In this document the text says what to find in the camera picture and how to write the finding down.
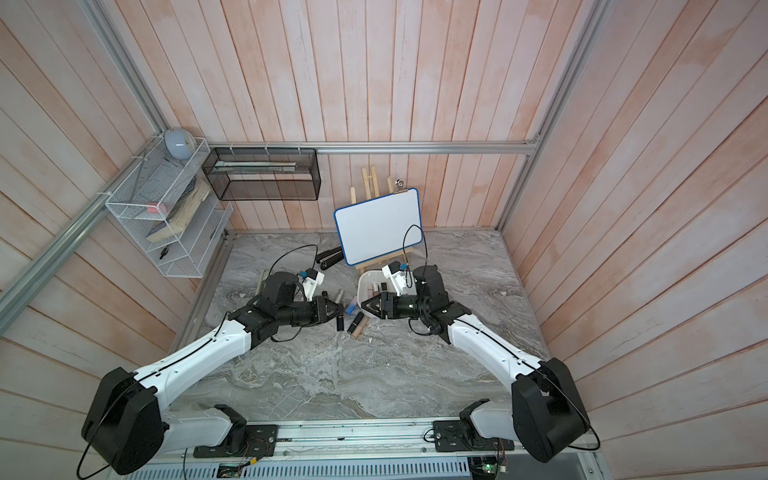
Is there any white plastic storage box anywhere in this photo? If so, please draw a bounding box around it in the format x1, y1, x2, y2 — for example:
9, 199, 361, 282
357, 270, 398, 319

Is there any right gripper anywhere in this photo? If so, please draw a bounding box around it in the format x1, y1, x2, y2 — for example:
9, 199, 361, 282
363, 293, 432, 322

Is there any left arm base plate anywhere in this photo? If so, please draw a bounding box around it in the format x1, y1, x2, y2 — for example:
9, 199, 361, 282
193, 424, 279, 459

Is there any white wire wall shelf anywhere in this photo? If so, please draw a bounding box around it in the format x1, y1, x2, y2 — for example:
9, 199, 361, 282
106, 137, 233, 279

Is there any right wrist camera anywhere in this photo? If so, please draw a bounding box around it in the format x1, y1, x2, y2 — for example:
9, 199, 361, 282
382, 260, 413, 296

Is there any beige lipstick tube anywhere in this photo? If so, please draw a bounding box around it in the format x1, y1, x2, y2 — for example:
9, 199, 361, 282
352, 317, 369, 339

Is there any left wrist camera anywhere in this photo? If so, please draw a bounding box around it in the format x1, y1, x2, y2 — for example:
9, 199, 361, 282
299, 268, 325, 301

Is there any black lipstick gold band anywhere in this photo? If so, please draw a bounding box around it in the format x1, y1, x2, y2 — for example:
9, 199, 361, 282
347, 311, 365, 334

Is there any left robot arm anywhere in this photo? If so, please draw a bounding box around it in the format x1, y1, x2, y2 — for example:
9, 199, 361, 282
81, 272, 345, 475

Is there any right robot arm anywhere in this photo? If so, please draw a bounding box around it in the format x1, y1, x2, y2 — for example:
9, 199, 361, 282
358, 265, 592, 463

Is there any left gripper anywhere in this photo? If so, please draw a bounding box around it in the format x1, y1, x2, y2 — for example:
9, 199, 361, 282
277, 296, 345, 327

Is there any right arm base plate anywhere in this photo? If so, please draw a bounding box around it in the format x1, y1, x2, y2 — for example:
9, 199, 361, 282
432, 419, 515, 452

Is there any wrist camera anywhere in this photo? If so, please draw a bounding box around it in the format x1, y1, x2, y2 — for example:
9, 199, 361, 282
299, 268, 325, 301
382, 260, 413, 296

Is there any black mesh wall basket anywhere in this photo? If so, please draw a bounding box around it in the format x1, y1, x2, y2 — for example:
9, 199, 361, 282
203, 146, 322, 201

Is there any black stapler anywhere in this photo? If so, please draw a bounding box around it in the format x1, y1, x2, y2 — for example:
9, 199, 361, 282
315, 246, 344, 270

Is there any blue framed whiteboard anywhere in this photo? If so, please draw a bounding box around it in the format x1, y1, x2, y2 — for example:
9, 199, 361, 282
334, 188, 423, 266

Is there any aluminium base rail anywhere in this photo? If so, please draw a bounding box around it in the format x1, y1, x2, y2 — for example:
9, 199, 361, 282
103, 412, 602, 467

